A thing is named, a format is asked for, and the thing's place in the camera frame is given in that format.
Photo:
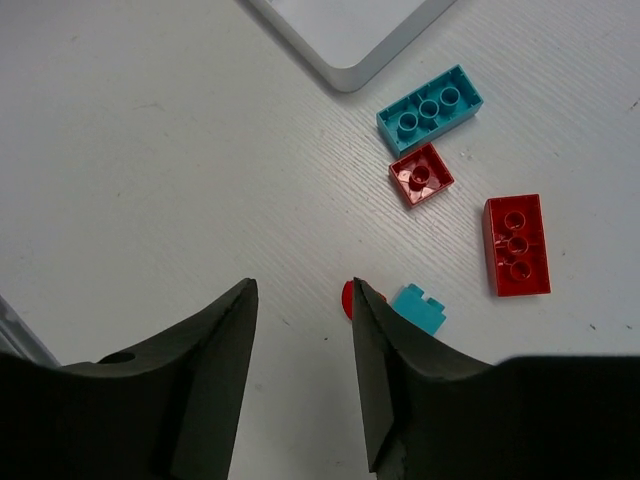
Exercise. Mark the long red lego brick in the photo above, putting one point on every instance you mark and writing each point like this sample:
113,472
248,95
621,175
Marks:
515,247

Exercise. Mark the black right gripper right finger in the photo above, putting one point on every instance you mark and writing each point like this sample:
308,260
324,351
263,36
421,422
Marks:
432,412

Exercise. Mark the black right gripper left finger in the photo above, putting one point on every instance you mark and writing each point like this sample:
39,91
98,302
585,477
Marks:
165,408

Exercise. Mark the white three-compartment tray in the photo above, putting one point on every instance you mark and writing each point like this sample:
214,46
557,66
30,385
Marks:
349,42

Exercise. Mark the small teal lego brick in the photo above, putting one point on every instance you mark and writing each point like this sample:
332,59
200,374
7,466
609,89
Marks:
426,313

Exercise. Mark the red round-stud lego brick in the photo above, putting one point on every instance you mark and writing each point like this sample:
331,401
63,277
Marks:
347,298

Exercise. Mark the teal long lego brick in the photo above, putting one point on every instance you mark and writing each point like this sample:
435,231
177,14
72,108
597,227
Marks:
428,112

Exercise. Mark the small red lego brick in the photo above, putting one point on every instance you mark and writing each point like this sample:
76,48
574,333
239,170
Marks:
420,175

